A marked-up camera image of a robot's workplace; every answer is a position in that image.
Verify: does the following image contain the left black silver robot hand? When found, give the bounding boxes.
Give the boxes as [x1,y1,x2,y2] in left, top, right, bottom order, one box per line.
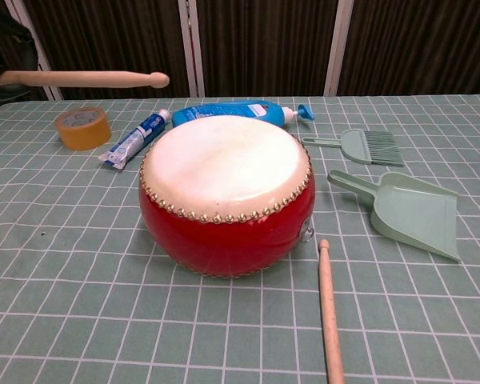
[0,15,38,109]

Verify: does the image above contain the wooden drumstick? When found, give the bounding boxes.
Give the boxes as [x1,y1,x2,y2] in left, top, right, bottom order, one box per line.
[0,70,171,90]
[318,238,346,384]

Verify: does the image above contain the red drum with white skin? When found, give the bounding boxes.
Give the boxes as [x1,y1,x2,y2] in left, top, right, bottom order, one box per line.
[138,115,316,278]

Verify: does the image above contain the green hand brush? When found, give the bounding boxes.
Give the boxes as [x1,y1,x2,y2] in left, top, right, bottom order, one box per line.
[302,128,405,167]

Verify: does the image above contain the yellow tape roll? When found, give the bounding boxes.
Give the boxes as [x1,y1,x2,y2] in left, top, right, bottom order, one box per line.
[55,106,113,152]

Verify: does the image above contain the blue white toothpaste tube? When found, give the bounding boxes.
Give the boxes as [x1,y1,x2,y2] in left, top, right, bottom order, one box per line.
[98,110,173,172]

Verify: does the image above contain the blue pump detergent bottle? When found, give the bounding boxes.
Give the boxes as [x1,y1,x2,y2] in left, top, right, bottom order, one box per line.
[171,100,316,130]

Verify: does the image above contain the green checkered tablecloth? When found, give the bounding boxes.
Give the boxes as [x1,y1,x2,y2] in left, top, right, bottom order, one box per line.
[0,94,480,384]

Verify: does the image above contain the green dustpan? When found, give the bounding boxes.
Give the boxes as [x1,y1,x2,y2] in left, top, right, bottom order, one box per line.
[326,168,462,263]

